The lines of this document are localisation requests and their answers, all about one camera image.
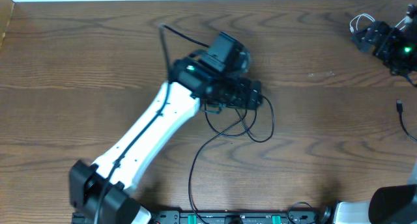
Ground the black USB cable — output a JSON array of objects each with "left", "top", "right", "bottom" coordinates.
[{"left": 188, "top": 99, "right": 417, "bottom": 224}]

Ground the clear tape strip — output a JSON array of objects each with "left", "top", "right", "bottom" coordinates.
[{"left": 308, "top": 72, "right": 335, "bottom": 77}]

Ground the white USB cable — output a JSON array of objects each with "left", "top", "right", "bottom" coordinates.
[{"left": 349, "top": 12, "right": 408, "bottom": 35}]

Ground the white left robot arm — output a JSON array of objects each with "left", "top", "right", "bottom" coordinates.
[{"left": 69, "top": 33, "right": 262, "bottom": 223}]

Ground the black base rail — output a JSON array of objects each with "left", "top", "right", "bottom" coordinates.
[{"left": 132, "top": 202, "right": 333, "bottom": 224}]

